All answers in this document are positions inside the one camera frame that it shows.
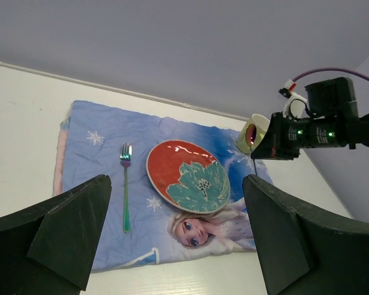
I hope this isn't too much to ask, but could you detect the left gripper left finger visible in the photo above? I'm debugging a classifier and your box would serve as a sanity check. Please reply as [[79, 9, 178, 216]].
[[0, 175, 112, 294]]

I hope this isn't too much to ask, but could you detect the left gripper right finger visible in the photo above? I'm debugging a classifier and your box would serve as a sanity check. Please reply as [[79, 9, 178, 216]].
[[242, 175, 369, 294]]

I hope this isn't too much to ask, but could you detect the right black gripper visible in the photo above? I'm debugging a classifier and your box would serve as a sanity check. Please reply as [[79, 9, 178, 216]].
[[250, 77, 359, 160]]

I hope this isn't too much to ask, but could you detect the white cup yellow handle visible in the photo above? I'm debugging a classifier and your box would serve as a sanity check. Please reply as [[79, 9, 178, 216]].
[[236, 114, 270, 154]]

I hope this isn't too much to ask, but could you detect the red and blue plate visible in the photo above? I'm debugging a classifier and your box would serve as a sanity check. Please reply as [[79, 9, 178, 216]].
[[146, 140, 231, 214]]

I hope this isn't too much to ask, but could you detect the blue princess print cloth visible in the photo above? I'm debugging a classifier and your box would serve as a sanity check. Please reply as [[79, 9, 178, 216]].
[[54, 100, 270, 272]]

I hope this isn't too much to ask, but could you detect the iridescent fork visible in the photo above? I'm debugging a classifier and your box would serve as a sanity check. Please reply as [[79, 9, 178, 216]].
[[120, 143, 132, 233]]

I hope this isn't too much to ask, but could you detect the iridescent spoon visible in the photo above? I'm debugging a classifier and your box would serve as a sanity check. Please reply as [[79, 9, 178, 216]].
[[245, 124, 257, 152]]

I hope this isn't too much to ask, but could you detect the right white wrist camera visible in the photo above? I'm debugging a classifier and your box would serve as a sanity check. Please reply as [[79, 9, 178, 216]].
[[278, 79, 308, 119]]

